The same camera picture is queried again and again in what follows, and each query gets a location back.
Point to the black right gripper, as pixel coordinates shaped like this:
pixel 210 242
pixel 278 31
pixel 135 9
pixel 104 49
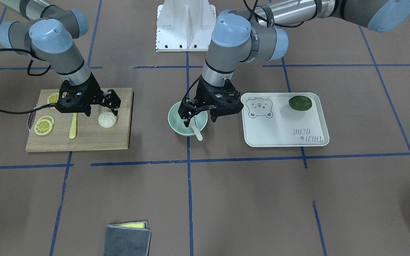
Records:
pixel 93 91

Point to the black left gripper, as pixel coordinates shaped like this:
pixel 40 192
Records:
pixel 205 95

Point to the white ceramic spoon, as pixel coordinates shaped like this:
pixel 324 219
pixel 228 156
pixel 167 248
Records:
pixel 195 129

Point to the white steamed bun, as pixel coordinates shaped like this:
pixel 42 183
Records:
pixel 107 119

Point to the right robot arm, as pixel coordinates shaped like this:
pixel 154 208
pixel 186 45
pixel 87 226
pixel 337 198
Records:
pixel 48 35

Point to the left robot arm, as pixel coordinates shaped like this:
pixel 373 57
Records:
pixel 257 33

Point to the mint green bowl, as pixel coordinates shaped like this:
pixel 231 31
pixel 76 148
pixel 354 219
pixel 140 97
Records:
pixel 177 124

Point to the bamboo cutting board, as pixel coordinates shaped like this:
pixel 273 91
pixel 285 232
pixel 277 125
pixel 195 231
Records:
pixel 90 136

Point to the yellow plastic knife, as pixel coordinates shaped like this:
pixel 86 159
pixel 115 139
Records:
pixel 73 126

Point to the lemon slice upper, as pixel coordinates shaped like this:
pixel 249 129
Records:
pixel 53 98

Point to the lemon slice underneath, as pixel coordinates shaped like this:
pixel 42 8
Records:
pixel 47 117

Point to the cream bear serving tray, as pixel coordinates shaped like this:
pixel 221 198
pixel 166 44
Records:
pixel 269 121

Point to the green lime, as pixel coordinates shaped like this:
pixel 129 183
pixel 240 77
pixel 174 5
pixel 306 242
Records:
pixel 300 103

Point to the yellow sponge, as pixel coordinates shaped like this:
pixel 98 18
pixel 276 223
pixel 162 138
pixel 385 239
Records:
pixel 139 225

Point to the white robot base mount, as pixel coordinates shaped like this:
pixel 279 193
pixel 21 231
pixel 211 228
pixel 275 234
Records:
pixel 184 25

